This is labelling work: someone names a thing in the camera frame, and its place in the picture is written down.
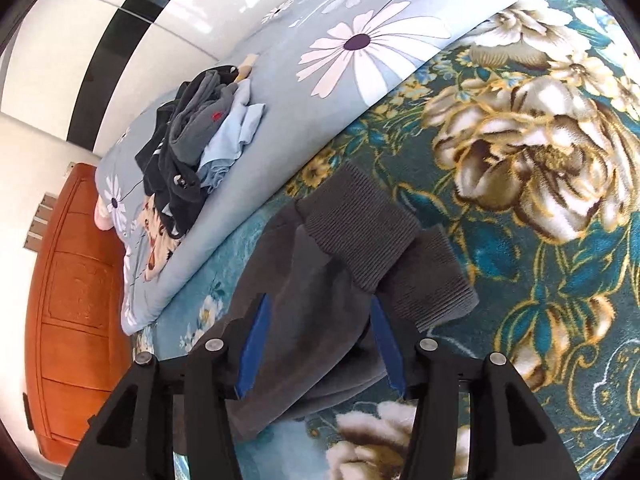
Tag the black hooded garment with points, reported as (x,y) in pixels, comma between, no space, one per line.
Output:
(179,196)

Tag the dark grey sweatpants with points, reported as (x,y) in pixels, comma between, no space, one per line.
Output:
(321,260)

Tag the grey garment with red logo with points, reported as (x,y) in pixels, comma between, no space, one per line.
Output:
(202,105)

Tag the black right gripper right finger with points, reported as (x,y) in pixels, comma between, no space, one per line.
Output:
(511,436)

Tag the grey daisy print quilt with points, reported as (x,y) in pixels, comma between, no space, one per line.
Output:
(316,68)

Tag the teal floral fleece blanket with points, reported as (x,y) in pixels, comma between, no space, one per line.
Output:
(522,141)

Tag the light blue shirt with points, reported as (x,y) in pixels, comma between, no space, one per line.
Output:
(228,143)

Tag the pink floral pillow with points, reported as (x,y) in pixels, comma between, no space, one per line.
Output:
(102,217)

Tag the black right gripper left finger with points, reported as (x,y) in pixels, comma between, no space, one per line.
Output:
(131,436)

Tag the cartoon print cream garment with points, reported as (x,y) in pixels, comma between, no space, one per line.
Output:
(161,245)

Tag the orange wooden headboard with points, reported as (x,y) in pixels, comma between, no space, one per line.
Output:
(75,350)

